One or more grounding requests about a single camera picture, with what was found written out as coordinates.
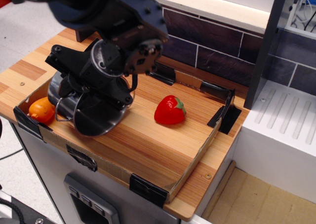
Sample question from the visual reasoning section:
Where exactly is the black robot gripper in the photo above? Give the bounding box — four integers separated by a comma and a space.
45, 0, 168, 111

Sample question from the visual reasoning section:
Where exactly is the stainless steel pot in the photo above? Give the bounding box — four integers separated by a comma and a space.
48, 72, 128, 137

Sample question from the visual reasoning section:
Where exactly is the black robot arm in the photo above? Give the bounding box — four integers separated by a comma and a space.
29, 0, 168, 110

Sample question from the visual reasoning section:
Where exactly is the cardboard fence with black tape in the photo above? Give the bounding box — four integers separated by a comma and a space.
14, 71, 248, 218

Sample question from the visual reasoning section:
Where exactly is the orange plastic toy fruit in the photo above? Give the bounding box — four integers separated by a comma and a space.
28, 97, 55, 123

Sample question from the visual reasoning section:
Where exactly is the red plastic strawberry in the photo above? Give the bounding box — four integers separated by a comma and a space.
154, 95, 186, 124

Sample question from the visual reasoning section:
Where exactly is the grey toy oven control panel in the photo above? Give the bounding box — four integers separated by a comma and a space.
64, 175, 120, 224

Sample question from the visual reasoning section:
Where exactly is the white toy sink drainboard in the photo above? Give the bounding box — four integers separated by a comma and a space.
240, 79, 316, 160

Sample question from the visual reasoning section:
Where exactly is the dark grey left shelf post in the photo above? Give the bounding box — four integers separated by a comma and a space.
75, 30, 95, 42

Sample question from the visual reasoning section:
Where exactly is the dark grey shelf post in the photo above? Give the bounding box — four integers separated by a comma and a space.
75, 30, 95, 42
244, 0, 285, 109

